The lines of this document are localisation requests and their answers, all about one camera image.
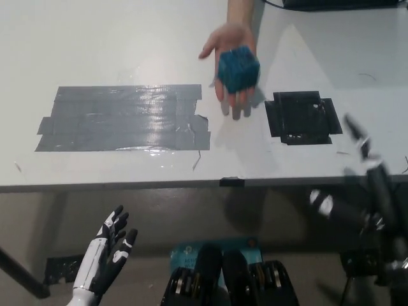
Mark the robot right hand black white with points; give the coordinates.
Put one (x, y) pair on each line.
(379, 191)

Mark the black flat device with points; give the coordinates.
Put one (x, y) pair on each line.
(344, 4)

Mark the grey duct tape patch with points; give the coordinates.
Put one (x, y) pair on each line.
(124, 118)

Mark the black floor tape patch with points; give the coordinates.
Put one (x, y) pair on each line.
(357, 263)
(60, 271)

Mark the small black tape strip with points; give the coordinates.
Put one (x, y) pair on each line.
(232, 181)

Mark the person's bare hand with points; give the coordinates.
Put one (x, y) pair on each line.
(234, 38)

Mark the blue rubik's cube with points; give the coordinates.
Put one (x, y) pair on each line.
(237, 68)

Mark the black slanted rod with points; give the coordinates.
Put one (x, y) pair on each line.
(22, 274)

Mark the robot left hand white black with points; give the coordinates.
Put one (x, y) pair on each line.
(102, 261)

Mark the black tape square patch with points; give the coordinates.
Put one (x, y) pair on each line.
(299, 118)

